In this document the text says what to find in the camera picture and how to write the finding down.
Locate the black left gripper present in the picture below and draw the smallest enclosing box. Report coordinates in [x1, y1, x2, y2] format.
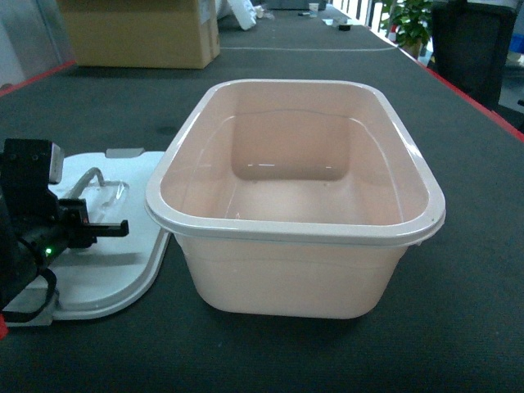
[1, 138, 129, 308]

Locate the white box lid grey handle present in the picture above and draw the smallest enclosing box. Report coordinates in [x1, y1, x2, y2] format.
[27, 149, 169, 326]

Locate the pink plastic storage box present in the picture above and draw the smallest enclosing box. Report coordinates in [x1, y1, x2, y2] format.
[145, 79, 446, 319]

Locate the cardboard box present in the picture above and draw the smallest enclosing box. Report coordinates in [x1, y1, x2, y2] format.
[57, 1, 220, 70]

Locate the white paper cup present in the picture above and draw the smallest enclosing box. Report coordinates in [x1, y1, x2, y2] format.
[309, 2, 319, 18]

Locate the dark grey table mat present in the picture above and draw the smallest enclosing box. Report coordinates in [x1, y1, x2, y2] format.
[1, 12, 523, 392]

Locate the potted green plant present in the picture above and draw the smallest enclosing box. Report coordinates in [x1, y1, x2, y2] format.
[380, 0, 432, 59]

